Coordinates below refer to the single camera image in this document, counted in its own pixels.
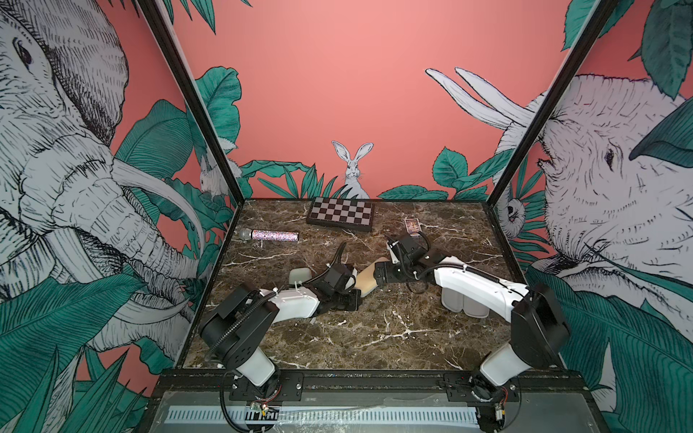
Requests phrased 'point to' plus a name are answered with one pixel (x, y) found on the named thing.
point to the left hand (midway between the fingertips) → (365, 298)
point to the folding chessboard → (344, 214)
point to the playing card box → (413, 226)
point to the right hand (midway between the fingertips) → (382, 269)
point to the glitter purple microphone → (249, 234)
